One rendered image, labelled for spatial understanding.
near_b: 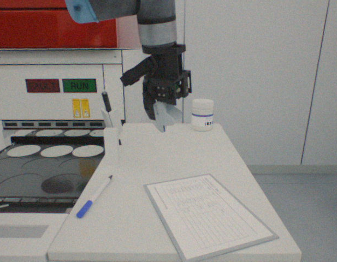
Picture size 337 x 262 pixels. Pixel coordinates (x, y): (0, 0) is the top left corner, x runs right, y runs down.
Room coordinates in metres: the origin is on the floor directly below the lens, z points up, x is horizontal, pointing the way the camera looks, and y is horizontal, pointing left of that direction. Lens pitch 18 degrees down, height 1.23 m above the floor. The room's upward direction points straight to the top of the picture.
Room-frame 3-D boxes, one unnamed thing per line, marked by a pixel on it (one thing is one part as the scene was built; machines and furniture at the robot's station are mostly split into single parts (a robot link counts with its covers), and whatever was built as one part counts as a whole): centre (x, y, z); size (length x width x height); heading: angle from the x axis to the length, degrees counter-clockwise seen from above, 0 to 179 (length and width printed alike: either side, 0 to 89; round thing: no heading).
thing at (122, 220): (0.59, -0.01, 0.89); 0.62 x 0.35 x 0.14; 0
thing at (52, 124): (0.90, 0.39, 0.96); 0.44 x 0.01 x 0.02; 90
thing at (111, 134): (0.58, 0.13, 1.03); 0.06 x 0.04 x 0.13; 0
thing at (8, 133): (0.90, 0.39, 0.89); 0.44 x 0.02 x 0.10; 90
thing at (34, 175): (0.69, 0.37, 0.90); 0.34 x 0.34 x 0.01; 0
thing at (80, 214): (0.42, 0.13, 0.97); 0.14 x 0.01 x 0.01; 170
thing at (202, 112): (0.83, -0.11, 1.01); 0.07 x 0.07 x 0.10
